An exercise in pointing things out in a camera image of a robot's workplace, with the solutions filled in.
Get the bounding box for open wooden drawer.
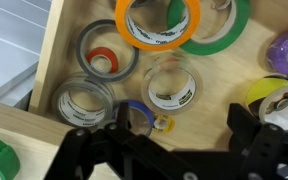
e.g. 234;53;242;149
29;0;288;150

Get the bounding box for small yellow tape roll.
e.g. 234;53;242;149
153;114;175;133

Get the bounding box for blue tape roll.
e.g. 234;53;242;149
112;99;156;138

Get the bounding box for white cabinet drawers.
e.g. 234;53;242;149
0;0;52;110

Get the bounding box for orange masking tape roll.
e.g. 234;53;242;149
115;0;201;51

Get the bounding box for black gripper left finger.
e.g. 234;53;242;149
116;102;130;130

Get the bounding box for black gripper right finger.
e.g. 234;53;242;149
227;103;261;140

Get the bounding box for clear packing tape roll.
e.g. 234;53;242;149
141;54;203;115

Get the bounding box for green tape roll in drawer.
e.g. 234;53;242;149
180;0;251;56

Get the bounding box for yellow black tape roll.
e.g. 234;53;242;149
245;77;288;118

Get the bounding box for small red tape roll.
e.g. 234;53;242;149
86;47;118;74

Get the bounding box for thin grey tape roll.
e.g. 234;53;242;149
76;19;139;82

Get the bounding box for purple tape roll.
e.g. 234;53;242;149
266;32;288;75

